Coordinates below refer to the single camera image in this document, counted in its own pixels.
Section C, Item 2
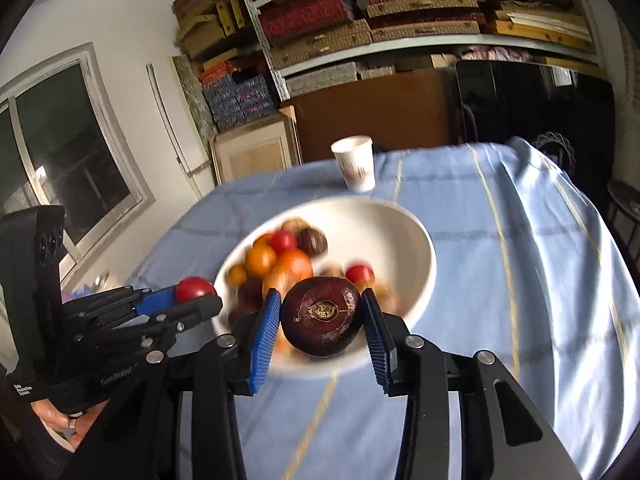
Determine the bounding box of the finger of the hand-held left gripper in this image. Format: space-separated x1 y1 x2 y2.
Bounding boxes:
62 285 178 318
65 295 224 361

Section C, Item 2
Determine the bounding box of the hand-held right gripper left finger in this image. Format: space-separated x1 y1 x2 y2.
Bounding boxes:
65 287 283 480

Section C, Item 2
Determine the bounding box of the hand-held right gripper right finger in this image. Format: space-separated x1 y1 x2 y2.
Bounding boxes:
360 287 583 480

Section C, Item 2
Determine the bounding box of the dark purple round fruit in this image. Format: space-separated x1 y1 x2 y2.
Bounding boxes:
235 280 266 311

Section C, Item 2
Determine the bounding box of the dark maroon passion fruit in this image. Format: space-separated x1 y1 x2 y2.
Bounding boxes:
280 276 363 358

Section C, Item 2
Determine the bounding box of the orange mandarin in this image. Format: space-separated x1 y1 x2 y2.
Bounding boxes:
244 242 277 278
275 249 315 286

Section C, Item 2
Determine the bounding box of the white oval plate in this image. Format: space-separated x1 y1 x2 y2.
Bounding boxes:
211 196 437 380

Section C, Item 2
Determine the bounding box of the person's left hand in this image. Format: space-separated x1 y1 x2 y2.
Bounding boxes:
30 397 108 453

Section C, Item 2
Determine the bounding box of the dark framed window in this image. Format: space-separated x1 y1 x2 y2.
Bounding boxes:
0 42 156 266

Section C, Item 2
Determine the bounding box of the blue checked tablecloth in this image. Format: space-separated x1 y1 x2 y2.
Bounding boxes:
122 137 636 480

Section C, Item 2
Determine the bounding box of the white trim strip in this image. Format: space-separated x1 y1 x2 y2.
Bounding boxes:
146 62 211 201

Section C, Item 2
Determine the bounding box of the white paper cup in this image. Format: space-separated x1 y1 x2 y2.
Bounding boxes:
331 135 377 192

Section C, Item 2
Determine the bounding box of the grey marbled panel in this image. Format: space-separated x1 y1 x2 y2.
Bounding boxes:
172 55 218 136

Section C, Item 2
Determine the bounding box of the stack of blue patterned boxes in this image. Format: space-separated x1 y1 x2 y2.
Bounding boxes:
197 57 278 133

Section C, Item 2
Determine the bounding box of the brown wooden board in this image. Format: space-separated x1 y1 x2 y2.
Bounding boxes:
280 67 458 166

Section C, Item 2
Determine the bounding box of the black flat screen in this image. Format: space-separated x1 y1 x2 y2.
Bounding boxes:
452 60 616 181

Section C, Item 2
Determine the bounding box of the white metal shelf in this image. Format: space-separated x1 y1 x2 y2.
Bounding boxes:
230 0 608 101

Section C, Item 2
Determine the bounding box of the pink cloth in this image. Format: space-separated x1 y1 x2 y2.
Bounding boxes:
457 45 536 63

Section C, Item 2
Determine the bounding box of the shelf of flat boxes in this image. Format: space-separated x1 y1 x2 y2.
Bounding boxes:
172 0 596 68

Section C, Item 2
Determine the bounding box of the light wooden picture frame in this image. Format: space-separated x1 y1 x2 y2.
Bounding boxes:
209 105 303 186

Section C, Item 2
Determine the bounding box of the wire mesh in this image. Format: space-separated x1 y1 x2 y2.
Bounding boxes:
532 130 576 171

